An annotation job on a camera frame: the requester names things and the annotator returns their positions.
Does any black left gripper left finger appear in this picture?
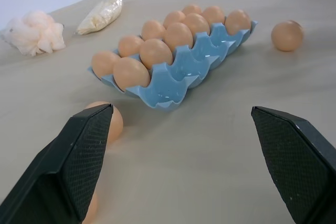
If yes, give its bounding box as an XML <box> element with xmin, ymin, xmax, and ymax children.
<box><xmin>0</xmin><ymin>104</ymin><xmax>114</xmax><ymax>224</ymax></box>

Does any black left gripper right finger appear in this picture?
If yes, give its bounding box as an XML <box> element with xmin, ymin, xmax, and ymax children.
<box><xmin>251</xmin><ymin>105</ymin><xmax>336</xmax><ymax>224</ymax></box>

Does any blue plastic egg tray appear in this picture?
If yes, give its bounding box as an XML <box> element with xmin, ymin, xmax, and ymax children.
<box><xmin>87</xmin><ymin>20</ymin><xmax>259</xmax><ymax>112</ymax></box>

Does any brown egg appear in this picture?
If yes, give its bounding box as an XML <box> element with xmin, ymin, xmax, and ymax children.
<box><xmin>165</xmin><ymin>22</ymin><xmax>194</xmax><ymax>52</ymax></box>
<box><xmin>202</xmin><ymin>5</ymin><xmax>226</xmax><ymax>25</ymax></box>
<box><xmin>91</xmin><ymin>51</ymin><xmax>122</xmax><ymax>78</ymax></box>
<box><xmin>139</xmin><ymin>38</ymin><xmax>174</xmax><ymax>70</ymax></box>
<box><xmin>163</xmin><ymin>10</ymin><xmax>186</xmax><ymax>29</ymax></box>
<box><xmin>225</xmin><ymin>9</ymin><xmax>252</xmax><ymax>36</ymax></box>
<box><xmin>118</xmin><ymin>35</ymin><xmax>144</xmax><ymax>58</ymax></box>
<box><xmin>83</xmin><ymin>101</ymin><xmax>124</xmax><ymax>144</ymax></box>
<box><xmin>82</xmin><ymin>192</ymin><xmax>99</xmax><ymax>224</ymax></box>
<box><xmin>113</xmin><ymin>57</ymin><xmax>151</xmax><ymax>90</ymax></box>
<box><xmin>271</xmin><ymin>20</ymin><xmax>305</xmax><ymax>52</ymax></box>
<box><xmin>181</xmin><ymin>4</ymin><xmax>203</xmax><ymax>16</ymax></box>
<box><xmin>141</xmin><ymin>19</ymin><xmax>167</xmax><ymax>41</ymax></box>
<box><xmin>184</xmin><ymin>13</ymin><xmax>211</xmax><ymax>37</ymax></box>

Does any white crumpled plastic bag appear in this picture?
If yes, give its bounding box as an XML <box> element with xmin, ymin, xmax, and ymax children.
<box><xmin>1</xmin><ymin>9</ymin><xmax>66</xmax><ymax>57</ymax></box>

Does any clear bag of grains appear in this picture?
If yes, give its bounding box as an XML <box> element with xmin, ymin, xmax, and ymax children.
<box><xmin>74</xmin><ymin>0</ymin><xmax>124</xmax><ymax>36</ymax></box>

